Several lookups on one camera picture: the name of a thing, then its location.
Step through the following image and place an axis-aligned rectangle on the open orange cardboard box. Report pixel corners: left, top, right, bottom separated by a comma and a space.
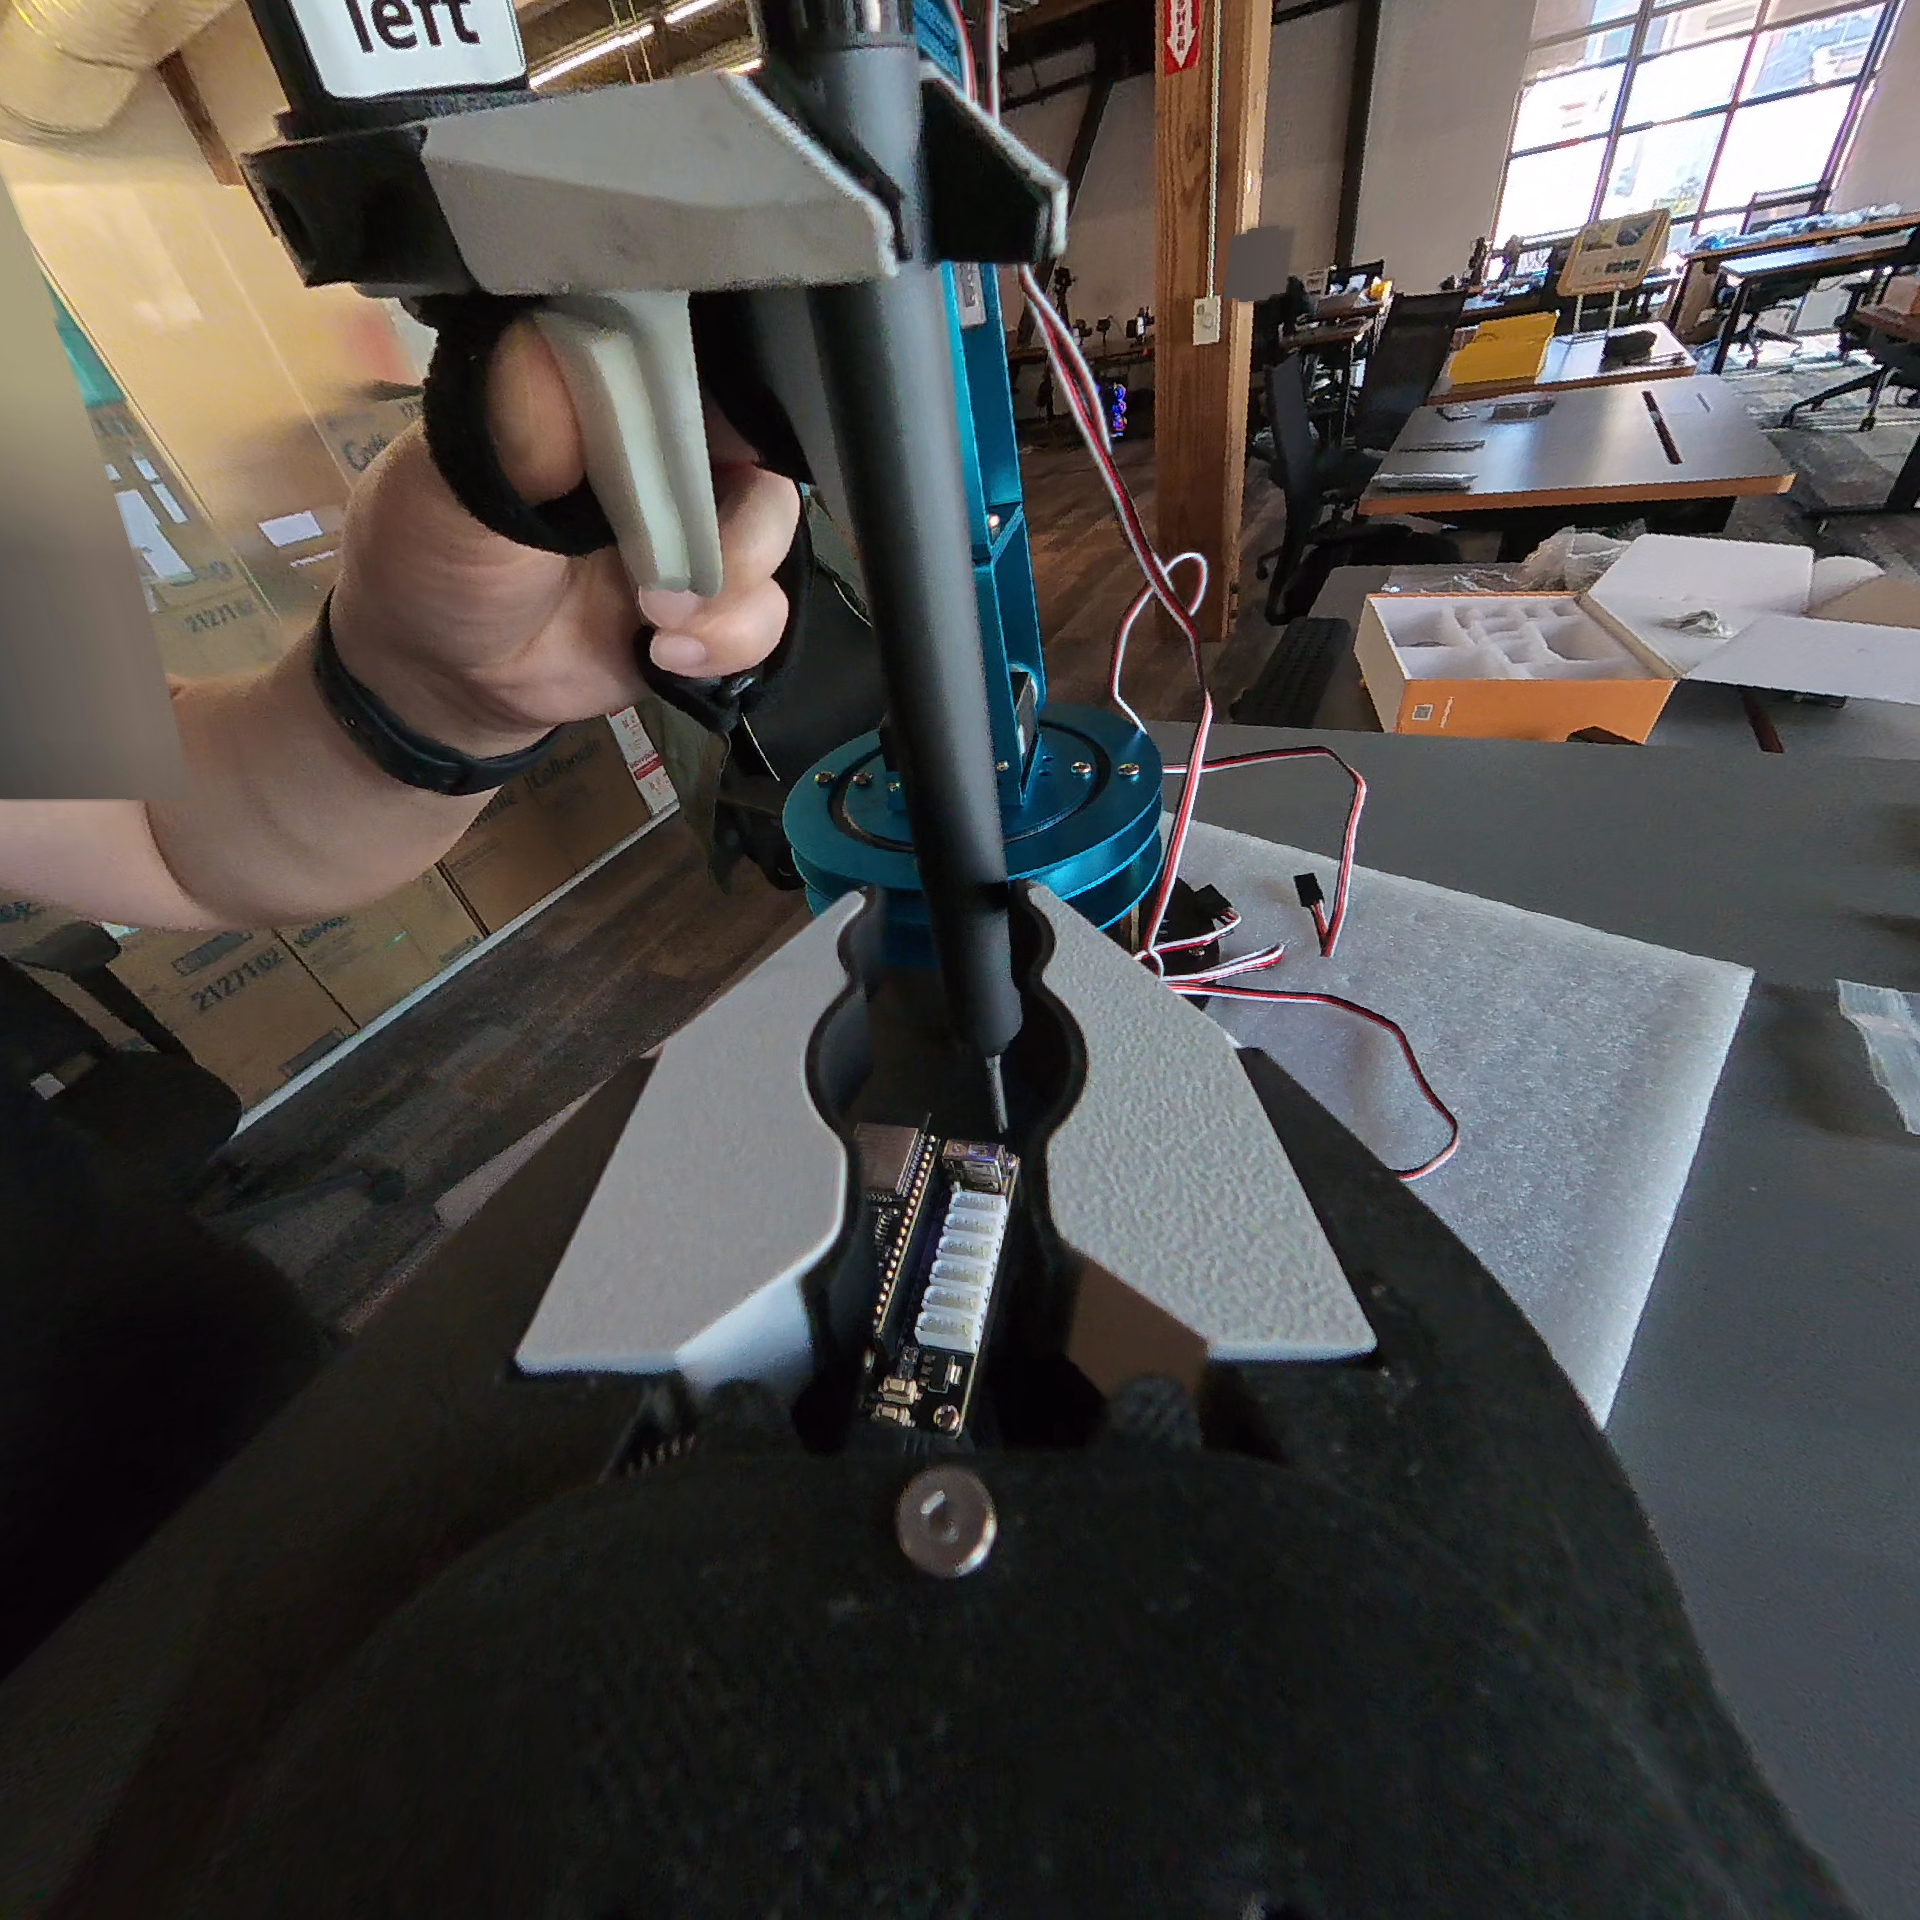
1303, 552, 1920, 760

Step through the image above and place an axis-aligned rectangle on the person's left forearm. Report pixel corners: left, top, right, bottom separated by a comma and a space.
0, 660, 505, 934

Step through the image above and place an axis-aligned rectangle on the person's left hand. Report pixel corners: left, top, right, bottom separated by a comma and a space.
334, 318, 806, 756

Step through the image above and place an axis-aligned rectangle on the wooden pillar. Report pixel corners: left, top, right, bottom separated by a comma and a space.
1151, 0, 1278, 644

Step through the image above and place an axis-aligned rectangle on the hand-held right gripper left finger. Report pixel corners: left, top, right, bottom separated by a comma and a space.
514, 886, 902, 1396

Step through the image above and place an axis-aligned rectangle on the stack of cardboard boxes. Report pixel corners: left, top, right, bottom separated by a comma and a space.
0, 720, 684, 1115

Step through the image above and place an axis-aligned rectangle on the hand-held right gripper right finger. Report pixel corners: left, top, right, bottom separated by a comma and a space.
1020, 883, 1379, 1396

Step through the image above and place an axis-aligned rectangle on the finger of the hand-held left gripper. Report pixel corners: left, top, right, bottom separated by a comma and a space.
914, 72, 1071, 270
421, 72, 905, 297

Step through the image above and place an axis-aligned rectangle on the black electric screwdriver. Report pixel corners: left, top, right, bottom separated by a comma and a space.
761, 0, 1041, 1136

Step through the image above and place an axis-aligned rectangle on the black circuit board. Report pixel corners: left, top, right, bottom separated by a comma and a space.
844, 1113, 1025, 1442

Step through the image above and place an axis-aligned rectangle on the standing sign board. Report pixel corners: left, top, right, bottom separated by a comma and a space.
1557, 210, 1670, 297

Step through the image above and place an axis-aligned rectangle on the person's black clothing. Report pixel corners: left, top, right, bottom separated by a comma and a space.
0, 961, 339, 1682

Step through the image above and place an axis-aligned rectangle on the red white black servo cable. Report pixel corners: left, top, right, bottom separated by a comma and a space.
1017, 257, 1369, 992
1141, 749, 1460, 1190

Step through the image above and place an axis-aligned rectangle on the black wristband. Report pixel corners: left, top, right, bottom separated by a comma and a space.
307, 586, 570, 801

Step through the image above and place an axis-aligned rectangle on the white foam sheet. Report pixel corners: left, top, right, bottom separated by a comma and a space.
1148, 816, 1758, 1432

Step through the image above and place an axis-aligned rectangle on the white ribbed duct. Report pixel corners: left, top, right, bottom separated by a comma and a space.
0, 0, 287, 147

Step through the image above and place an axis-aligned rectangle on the flat large clear bag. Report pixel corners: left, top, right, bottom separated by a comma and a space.
1835, 976, 1920, 1136

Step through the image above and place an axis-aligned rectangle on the white box lid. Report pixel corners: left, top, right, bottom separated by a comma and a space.
1580, 532, 1920, 710

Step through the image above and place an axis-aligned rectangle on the grey desk with orange edge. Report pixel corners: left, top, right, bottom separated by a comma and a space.
1353, 373, 1796, 564

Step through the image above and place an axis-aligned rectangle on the black office chair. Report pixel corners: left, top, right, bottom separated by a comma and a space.
1260, 293, 1466, 624

